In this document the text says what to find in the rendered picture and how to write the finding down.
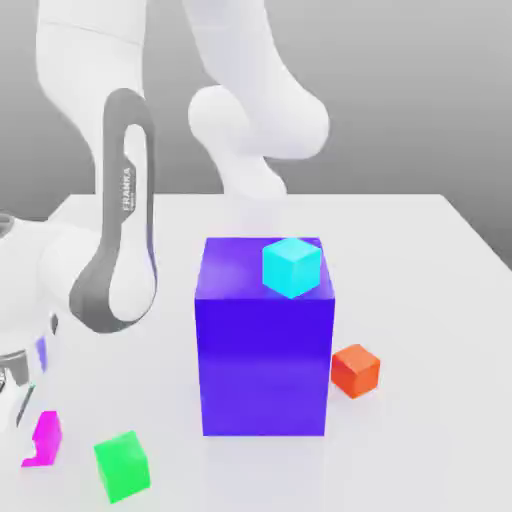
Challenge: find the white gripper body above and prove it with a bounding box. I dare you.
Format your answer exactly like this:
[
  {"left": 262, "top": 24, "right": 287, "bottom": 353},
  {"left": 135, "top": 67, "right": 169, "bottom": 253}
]
[{"left": 0, "top": 377, "right": 39, "bottom": 438}]

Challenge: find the small magenta cube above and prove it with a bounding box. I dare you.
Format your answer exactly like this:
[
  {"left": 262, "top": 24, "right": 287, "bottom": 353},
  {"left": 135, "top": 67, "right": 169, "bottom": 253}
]
[{"left": 20, "top": 410, "right": 64, "bottom": 468}]

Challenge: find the small green cube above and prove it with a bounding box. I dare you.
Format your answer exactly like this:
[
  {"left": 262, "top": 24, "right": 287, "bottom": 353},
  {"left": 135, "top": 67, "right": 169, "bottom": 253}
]
[{"left": 93, "top": 430, "right": 152, "bottom": 504}]

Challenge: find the small cyan cube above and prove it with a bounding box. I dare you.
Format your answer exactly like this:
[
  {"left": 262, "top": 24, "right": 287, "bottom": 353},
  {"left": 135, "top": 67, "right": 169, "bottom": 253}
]
[{"left": 261, "top": 237, "right": 324, "bottom": 300}]

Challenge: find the small orange cube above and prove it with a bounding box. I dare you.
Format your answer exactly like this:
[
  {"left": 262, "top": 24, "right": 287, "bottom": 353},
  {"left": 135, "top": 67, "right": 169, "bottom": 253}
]
[{"left": 330, "top": 343, "right": 382, "bottom": 400}]

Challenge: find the large purple box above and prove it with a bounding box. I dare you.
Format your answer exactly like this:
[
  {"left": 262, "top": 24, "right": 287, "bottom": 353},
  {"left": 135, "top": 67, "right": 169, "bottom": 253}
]
[{"left": 194, "top": 236, "right": 336, "bottom": 438}]

